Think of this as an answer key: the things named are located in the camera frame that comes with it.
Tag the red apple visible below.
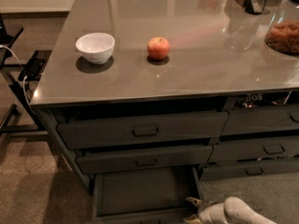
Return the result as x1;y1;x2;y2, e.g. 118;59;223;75
147;36;170;61

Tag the grey drawer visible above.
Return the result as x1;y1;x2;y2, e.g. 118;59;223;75
57;111;228;149
85;166;200;224
199;158;299;181
77;145;212;175
221;105;299;135
208;136;299;163

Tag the glass jar with snacks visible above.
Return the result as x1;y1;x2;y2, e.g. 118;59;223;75
264;0;299;55

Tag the black smartphone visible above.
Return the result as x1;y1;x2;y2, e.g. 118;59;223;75
24;58;46;78

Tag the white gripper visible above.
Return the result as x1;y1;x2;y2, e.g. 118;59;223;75
183;197;227;224

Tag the black side stand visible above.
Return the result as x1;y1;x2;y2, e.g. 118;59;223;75
0;15;51;134

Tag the white ceramic bowl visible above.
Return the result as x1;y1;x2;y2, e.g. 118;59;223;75
76;33;115;64

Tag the grey drawer cabinet frame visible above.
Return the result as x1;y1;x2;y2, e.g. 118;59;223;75
36;91;299;188

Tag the white charging cable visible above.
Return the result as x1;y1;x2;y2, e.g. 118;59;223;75
0;44;37;115

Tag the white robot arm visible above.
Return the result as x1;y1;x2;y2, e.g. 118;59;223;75
183;197;277;224

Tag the snack bag in drawer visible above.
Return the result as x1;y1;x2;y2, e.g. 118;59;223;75
235;92;292;108

